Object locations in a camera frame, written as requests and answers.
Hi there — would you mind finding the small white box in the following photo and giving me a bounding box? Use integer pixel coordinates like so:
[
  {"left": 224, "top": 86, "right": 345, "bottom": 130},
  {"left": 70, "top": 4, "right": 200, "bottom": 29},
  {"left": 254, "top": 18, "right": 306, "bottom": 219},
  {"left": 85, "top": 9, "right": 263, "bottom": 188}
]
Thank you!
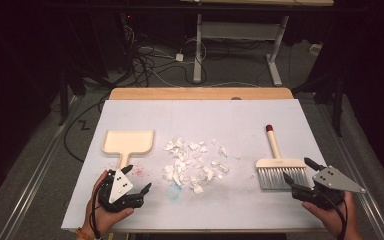
[{"left": 309, "top": 43, "right": 324, "bottom": 56}]

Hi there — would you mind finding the orange bracelet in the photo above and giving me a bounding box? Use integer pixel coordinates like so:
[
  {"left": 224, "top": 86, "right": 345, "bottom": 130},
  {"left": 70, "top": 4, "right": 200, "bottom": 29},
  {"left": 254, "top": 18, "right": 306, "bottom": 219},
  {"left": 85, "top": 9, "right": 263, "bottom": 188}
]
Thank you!
[{"left": 74, "top": 227, "right": 91, "bottom": 240}]

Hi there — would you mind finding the wooden table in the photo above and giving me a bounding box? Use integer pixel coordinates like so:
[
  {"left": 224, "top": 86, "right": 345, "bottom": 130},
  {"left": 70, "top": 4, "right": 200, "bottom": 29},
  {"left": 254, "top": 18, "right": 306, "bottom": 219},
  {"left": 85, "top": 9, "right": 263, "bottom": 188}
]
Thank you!
[{"left": 69, "top": 87, "right": 344, "bottom": 234}]

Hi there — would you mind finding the person's right hand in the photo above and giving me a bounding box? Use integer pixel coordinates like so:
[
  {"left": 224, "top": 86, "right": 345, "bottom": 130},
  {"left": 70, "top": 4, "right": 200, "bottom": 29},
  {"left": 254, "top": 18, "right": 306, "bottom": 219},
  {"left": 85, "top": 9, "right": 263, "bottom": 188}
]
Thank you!
[{"left": 301, "top": 191, "right": 361, "bottom": 239}]

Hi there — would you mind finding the white metal desk frame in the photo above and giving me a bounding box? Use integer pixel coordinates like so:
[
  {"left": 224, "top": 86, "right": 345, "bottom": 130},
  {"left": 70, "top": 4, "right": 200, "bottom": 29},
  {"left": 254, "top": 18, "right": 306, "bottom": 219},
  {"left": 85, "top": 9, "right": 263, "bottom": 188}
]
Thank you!
[{"left": 179, "top": 0, "right": 335, "bottom": 87}]

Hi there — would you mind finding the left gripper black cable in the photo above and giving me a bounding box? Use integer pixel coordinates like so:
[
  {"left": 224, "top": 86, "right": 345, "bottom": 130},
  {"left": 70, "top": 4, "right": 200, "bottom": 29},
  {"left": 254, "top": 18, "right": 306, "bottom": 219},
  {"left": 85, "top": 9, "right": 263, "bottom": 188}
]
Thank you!
[{"left": 89, "top": 184, "right": 103, "bottom": 240}]

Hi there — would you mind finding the white board table cover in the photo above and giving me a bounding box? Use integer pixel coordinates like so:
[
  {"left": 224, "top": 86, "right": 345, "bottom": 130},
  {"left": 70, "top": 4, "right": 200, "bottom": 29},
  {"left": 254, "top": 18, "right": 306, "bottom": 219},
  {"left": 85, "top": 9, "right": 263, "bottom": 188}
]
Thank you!
[{"left": 60, "top": 98, "right": 354, "bottom": 232}]

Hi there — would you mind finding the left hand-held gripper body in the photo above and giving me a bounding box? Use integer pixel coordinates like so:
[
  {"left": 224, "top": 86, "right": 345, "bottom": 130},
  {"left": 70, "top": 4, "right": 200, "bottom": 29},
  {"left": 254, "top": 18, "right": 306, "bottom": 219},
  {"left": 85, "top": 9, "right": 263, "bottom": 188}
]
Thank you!
[{"left": 97, "top": 168, "right": 145, "bottom": 213}]

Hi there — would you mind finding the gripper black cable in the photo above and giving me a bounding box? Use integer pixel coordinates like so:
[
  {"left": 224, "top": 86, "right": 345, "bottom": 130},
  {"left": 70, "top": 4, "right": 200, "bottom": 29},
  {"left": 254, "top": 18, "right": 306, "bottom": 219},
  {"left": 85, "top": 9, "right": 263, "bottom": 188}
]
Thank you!
[
  {"left": 326, "top": 194, "right": 350, "bottom": 240},
  {"left": 89, "top": 184, "right": 103, "bottom": 240}
]

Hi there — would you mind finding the metal floor rail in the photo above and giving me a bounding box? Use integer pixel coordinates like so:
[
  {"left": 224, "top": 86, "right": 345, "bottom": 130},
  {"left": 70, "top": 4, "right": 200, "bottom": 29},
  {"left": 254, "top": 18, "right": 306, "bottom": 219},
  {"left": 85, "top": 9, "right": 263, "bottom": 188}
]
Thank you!
[
  {"left": 0, "top": 94, "right": 81, "bottom": 240},
  {"left": 313, "top": 99, "right": 384, "bottom": 240}
]

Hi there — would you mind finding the cream brush with red tip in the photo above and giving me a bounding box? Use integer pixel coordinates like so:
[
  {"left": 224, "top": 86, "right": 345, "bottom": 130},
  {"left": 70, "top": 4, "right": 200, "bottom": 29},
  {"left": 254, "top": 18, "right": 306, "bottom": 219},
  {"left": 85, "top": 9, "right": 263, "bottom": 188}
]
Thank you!
[{"left": 255, "top": 124, "right": 311, "bottom": 191}]

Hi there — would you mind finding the bundle of black floor cables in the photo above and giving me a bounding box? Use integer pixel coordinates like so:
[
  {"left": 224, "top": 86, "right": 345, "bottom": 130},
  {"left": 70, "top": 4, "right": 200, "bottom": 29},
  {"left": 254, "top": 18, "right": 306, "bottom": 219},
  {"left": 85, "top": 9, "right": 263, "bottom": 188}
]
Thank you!
[{"left": 123, "top": 26, "right": 208, "bottom": 88}]

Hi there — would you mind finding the white floor cable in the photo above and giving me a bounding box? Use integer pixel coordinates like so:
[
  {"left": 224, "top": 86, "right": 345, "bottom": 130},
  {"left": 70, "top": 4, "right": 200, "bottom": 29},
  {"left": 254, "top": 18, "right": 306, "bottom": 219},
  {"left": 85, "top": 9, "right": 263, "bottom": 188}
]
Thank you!
[{"left": 146, "top": 68, "right": 259, "bottom": 89}]

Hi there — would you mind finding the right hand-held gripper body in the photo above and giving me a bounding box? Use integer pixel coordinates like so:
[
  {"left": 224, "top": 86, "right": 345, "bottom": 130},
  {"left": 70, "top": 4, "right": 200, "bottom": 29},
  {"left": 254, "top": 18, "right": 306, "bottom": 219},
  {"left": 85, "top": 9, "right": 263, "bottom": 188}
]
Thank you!
[{"left": 291, "top": 165, "right": 367, "bottom": 211}]

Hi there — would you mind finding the pile of white paper scraps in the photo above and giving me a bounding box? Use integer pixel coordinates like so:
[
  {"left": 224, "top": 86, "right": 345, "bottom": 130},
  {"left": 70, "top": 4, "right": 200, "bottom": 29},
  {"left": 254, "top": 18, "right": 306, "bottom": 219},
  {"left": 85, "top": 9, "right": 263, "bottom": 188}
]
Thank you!
[{"left": 161, "top": 137, "right": 231, "bottom": 195}]

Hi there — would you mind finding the black floor cable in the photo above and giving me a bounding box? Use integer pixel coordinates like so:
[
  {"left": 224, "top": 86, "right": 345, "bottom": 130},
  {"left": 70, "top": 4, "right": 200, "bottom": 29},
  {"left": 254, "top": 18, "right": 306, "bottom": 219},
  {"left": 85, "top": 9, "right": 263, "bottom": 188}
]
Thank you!
[{"left": 63, "top": 94, "right": 111, "bottom": 164}]

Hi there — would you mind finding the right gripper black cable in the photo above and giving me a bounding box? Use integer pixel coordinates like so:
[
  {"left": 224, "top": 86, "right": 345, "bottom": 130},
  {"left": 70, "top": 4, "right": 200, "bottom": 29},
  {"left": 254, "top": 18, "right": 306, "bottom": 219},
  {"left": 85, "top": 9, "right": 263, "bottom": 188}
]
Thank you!
[{"left": 326, "top": 194, "right": 350, "bottom": 240}]

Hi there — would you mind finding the person's left hand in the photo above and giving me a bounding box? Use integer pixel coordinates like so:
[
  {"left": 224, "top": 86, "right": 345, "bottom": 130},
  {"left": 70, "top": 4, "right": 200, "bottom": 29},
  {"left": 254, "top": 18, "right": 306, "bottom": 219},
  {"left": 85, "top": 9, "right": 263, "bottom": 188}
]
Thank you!
[{"left": 79, "top": 170, "right": 135, "bottom": 238}]

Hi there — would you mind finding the cream plastic dustpan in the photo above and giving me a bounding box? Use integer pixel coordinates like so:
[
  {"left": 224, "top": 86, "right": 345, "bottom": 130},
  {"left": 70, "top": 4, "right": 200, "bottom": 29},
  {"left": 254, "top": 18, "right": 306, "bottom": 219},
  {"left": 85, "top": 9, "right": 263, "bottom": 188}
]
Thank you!
[{"left": 100, "top": 129, "right": 155, "bottom": 169}]

